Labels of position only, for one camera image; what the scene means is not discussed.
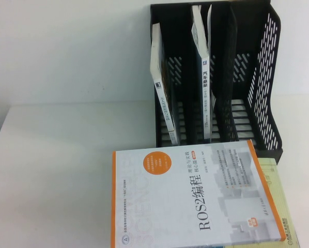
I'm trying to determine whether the white ROS2 book orange edge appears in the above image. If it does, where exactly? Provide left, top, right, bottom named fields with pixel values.
left=110, top=138, right=287, bottom=248

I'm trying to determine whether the white car suspension book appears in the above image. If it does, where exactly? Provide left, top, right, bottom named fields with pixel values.
left=191, top=3, right=218, bottom=145

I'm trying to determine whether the white book with orange print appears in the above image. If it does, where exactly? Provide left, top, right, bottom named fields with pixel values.
left=150, top=87, right=181, bottom=146

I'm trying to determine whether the black plastic book stand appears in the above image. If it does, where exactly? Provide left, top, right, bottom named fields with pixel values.
left=149, top=0, right=285, bottom=158

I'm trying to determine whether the pale yellow book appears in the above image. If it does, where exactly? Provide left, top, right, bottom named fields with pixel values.
left=257, top=157, right=302, bottom=248

